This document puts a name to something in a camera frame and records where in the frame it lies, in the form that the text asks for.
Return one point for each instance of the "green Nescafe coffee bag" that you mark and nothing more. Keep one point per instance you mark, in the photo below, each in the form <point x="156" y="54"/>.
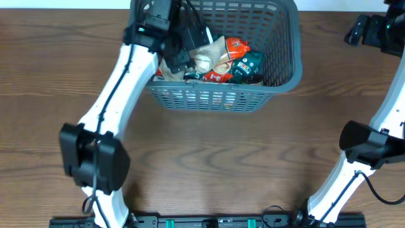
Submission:
<point x="244" y="70"/>

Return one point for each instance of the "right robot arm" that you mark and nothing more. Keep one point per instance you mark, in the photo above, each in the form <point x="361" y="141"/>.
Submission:
<point x="365" y="148"/>

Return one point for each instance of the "white paper bag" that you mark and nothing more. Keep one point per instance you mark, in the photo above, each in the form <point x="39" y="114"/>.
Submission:
<point x="205" y="57"/>

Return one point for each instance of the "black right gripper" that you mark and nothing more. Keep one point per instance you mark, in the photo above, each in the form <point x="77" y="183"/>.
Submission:
<point x="357" y="30"/>

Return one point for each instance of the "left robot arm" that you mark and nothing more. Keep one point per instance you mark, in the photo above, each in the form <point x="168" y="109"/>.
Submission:
<point x="92" y="150"/>

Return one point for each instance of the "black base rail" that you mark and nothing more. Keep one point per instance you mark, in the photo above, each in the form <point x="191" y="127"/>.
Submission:
<point x="271" y="219"/>

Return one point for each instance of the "grey plastic basket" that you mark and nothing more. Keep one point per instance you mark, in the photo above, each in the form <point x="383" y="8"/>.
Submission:
<point x="270" y="62"/>

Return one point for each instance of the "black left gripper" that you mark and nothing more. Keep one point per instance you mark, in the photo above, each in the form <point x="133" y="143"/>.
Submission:
<point x="180" y="58"/>

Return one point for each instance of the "blue Kleenex tissue pack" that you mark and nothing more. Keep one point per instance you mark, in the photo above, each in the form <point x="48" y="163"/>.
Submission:
<point x="207" y="97"/>

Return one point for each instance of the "red spaghetti packet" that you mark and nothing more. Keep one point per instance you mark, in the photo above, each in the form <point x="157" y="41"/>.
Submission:
<point x="237" y="48"/>

